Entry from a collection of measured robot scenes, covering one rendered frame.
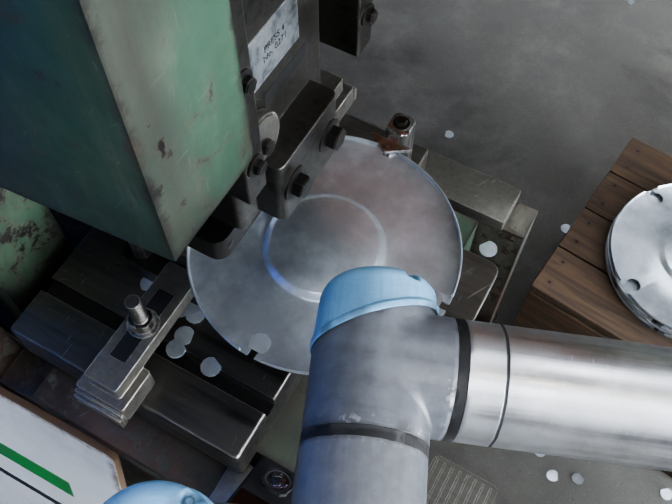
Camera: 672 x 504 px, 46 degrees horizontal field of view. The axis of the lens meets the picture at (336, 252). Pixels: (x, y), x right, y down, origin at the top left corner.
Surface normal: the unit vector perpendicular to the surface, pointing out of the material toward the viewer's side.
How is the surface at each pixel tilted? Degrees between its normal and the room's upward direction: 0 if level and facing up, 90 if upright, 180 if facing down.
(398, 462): 30
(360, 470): 1
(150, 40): 90
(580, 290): 0
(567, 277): 0
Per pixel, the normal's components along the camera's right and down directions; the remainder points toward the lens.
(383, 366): 0.19, -0.50
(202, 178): 0.87, 0.43
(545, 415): -0.02, 0.28
